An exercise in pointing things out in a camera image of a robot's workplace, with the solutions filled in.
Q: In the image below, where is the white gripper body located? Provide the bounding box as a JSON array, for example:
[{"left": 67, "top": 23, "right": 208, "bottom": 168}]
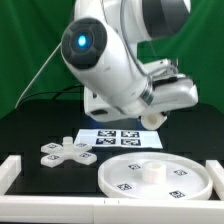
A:
[{"left": 84, "top": 75, "right": 198, "bottom": 122}]

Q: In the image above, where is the white round table top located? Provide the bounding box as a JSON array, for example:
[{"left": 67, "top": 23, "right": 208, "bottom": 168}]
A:
[{"left": 98, "top": 152, "right": 213, "bottom": 200}]

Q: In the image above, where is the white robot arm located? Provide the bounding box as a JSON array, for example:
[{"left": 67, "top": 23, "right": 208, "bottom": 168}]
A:
[{"left": 61, "top": 0, "right": 198, "bottom": 122}]

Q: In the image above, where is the white marker sheet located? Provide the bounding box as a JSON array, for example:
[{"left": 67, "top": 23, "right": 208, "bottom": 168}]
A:
[{"left": 74, "top": 129, "right": 163, "bottom": 149}]

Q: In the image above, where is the white cross table base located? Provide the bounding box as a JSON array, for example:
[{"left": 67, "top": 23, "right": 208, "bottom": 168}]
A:
[{"left": 40, "top": 136, "right": 97, "bottom": 168}]

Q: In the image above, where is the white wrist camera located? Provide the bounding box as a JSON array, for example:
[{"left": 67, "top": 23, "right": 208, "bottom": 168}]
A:
[{"left": 143, "top": 58, "right": 178, "bottom": 80}]

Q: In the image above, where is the white frame right block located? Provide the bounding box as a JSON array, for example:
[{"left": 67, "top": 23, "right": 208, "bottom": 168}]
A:
[{"left": 206, "top": 160, "right": 224, "bottom": 201}]

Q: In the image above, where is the white frame block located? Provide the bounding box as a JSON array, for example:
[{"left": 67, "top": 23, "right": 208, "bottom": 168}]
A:
[
  {"left": 206, "top": 160, "right": 224, "bottom": 201},
  {"left": 0, "top": 155, "right": 21, "bottom": 196}
]

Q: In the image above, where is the black cable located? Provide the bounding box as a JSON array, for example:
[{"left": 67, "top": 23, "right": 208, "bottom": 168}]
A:
[{"left": 20, "top": 83, "right": 84, "bottom": 105}]

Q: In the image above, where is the grey cable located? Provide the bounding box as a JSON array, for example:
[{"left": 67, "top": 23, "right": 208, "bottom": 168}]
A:
[{"left": 14, "top": 43, "right": 64, "bottom": 108}]

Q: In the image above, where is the white frame left block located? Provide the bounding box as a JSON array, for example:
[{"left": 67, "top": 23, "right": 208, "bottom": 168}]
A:
[{"left": 0, "top": 155, "right": 21, "bottom": 196}]

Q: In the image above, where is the white frame front bar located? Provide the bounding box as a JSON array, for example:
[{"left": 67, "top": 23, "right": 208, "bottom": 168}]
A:
[{"left": 0, "top": 196, "right": 224, "bottom": 224}]

